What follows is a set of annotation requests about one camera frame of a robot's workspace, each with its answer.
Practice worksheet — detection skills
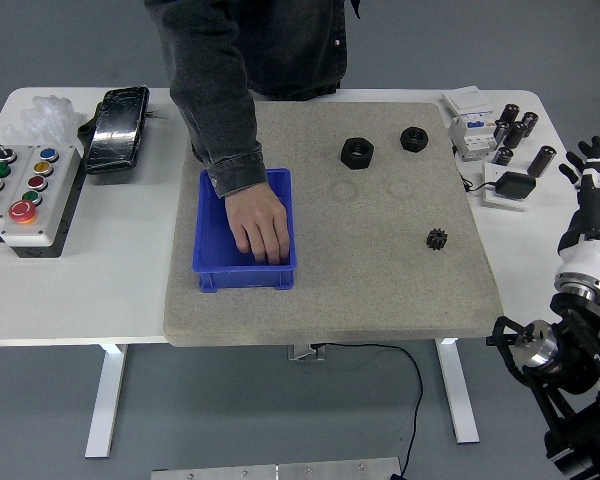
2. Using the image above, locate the person's right hand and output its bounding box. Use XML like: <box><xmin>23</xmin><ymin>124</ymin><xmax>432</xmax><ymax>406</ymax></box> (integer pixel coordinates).
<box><xmin>223</xmin><ymin>179</ymin><xmax>290</xmax><ymax>265</ymax></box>

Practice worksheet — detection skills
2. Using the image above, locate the small black hex nut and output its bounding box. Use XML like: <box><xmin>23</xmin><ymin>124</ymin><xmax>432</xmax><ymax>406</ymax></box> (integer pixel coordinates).
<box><xmin>399</xmin><ymin>125</ymin><xmax>430</xmax><ymax>152</ymax></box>

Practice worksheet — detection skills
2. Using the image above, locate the crumpled clear plastic wrap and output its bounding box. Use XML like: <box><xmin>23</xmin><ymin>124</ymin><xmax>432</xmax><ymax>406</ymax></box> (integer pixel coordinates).
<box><xmin>2</xmin><ymin>93</ymin><xmax>89</xmax><ymax>149</ymax></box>

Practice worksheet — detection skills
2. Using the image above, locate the white socket plate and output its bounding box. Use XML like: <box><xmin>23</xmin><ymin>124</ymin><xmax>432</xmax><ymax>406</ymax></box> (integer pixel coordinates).
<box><xmin>479</xmin><ymin>162</ymin><xmax>531</xmax><ymax>214</ymax></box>

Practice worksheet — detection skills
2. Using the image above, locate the grey emergency-stop control box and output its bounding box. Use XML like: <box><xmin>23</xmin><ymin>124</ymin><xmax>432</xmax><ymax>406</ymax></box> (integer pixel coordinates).
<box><xmin>0</xmin><ymin>144</ymin><xmax>86</xmax><ymax>260</ymax></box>

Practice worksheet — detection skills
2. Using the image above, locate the large black hex nut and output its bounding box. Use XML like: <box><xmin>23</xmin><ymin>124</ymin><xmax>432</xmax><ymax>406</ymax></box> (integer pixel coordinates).
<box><xmin>340</xmin><ymin>137</ymin><xmax>376</xmax><ymax>172</ymax></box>

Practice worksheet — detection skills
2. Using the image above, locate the white table leg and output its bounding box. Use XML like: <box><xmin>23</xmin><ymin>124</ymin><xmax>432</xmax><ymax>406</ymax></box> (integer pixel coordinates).
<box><xmin>84</xmin><ymin>343</ymin><xmax>129</xmax><ymax>459</ymax></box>
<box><xmin>434</xmin><ymin>337</ymin><xmax>480</xmax><ymax>445</ymax></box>

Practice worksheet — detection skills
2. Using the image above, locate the blue plastic box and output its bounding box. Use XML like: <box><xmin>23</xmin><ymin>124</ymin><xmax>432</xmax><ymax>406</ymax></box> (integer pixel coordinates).
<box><xmin>192</xmin><ymin>168</ymin><xmax>298</xmax><ymax>294</ymax></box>

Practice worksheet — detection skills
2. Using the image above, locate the black wrapped foot pedal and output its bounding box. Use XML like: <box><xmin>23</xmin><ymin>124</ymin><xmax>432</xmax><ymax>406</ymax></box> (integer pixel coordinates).
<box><xmin>77</xmin><ymin>85</ymin><xmax>151</xmax><ymax>176</ymax></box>

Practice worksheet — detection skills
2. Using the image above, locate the thin black plug cord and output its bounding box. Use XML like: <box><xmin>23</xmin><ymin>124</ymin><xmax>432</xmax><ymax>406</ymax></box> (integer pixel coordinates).
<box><xmin>456</xmin><ymin>168</ymin><xmax>499</xmax><ymax>195</ymax></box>

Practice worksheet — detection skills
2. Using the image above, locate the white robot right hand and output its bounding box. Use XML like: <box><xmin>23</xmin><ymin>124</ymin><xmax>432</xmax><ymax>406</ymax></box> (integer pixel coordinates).
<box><xmin>553</xmin><ymin>135</ymin><xmax>600</xmax><ymax>295</ymax></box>

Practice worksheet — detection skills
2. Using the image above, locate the small black spur gear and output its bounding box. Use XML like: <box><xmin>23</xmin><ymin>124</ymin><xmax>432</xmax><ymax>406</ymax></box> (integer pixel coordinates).
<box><xmin>425</xmin><ymin>227</ymin><xmax>449</xmax><ymax>252</ymax></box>

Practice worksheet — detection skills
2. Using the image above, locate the grey-brown mat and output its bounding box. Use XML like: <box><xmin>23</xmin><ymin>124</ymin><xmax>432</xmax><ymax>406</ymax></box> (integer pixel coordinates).
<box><xmin>163</xmin><ymin>100</ymin><xmax>506</xmax><ymax>347</ymax></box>

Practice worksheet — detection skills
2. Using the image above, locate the silver metal table bracket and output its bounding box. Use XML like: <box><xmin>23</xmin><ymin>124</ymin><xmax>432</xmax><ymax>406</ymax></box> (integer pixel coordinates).
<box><xmin>286</xmin><ymin>342</ymin><xmax>327</xmax><ymax>362</ymax></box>

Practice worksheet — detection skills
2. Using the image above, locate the white circuit breaker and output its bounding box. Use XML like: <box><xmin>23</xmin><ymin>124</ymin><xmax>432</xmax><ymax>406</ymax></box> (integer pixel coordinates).
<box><xmin>440</xmin><ymin>87</ymin><xmax>499</xmax><ymax>162</ymax></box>

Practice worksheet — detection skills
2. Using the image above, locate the black floor cable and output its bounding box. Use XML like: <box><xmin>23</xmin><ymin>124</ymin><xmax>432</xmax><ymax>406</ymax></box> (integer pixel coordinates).
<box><xmin>309</xmin><ymin>342</ymin><xmax>426</xmax><ymax>480</ymax></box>

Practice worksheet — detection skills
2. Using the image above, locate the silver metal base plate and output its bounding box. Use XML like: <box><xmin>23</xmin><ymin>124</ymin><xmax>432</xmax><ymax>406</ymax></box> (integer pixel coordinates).
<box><xmin>150</xmin><ymin>456</ymin><xmax>402</xmax><ymax>480</ymax></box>

